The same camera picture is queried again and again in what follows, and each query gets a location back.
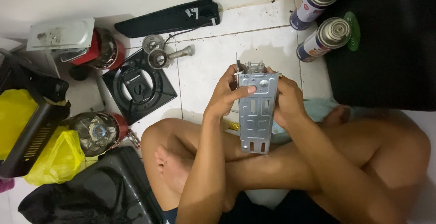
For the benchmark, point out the person's left hand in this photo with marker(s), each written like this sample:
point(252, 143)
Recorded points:
point(224, 96)

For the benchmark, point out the person's right fingers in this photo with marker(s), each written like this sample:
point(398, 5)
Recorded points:
point(281, 81)

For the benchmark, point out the silver burner head with tube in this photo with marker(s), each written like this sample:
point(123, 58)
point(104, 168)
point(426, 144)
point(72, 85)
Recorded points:
point(167, 57)

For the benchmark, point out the person's right hand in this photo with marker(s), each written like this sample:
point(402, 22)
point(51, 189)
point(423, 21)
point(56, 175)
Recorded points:
point(288, 103)

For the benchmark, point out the black square stove top plate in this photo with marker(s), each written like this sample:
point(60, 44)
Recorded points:
point(138, 87)

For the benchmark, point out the grey metal stove bracket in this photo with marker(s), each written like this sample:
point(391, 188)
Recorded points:
point(256, 111)

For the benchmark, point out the red gas canister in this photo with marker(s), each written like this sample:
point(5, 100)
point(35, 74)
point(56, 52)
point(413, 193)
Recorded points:
point(98, 132)
point(102, 48)

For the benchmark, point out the light blue cloth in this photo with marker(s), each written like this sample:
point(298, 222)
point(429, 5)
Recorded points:
point(315, 110)

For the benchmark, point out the yellow plastic bag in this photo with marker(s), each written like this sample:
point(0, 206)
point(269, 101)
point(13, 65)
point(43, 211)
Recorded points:
point(51, 159)

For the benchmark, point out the black plastic carry case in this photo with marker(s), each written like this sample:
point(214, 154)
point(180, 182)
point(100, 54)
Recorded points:
point(115, 186)

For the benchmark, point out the grey metal cover plate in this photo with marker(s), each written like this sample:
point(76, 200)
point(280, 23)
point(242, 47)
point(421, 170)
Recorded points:
point(61, 33)

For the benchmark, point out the black bag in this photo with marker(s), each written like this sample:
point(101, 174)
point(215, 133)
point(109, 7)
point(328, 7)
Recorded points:
point(44, 205)

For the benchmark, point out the blue white gas canister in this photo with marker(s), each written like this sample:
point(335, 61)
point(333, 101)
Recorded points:
point(315, 2)
point(323, 39)

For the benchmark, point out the black case with green sticker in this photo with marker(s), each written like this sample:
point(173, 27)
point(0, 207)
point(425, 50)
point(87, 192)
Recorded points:
point(385, 43)

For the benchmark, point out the black stove body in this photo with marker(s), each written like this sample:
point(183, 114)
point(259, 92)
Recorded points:
point(30, 135)

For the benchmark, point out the round silver burner cap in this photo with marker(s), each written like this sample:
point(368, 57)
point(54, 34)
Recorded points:
point(153, 43)

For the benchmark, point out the long black stove panel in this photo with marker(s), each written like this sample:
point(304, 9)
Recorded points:
point(168, 19)

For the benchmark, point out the black round knob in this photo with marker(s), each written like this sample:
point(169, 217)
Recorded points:
point(79, 73)

